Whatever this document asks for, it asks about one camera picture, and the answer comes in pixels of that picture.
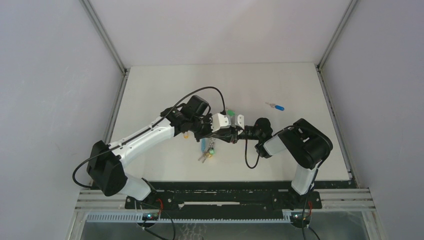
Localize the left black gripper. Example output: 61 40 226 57
189 113 219 143

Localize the metal key organiser with rings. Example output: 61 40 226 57
198 138 216 163

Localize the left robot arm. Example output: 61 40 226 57
86 95 232 209

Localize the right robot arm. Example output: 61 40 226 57
230 117 333 208

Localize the key with green tag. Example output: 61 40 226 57
226 109 236 117

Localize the key with blue tag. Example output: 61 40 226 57
266 102 285 111

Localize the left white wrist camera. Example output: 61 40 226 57
211 113 231 133

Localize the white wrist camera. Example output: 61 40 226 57
211 113 231 133
232 114 245 130

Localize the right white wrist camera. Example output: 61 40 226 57
232 114 245 130

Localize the right camera black cable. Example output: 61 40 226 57
244 139 263 170

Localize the camera black cable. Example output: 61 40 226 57
244 139 263 170
72 86 227 190

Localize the left camera black cable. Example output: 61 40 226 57
72 86 227 190

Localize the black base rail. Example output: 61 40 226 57
124 181 323 220

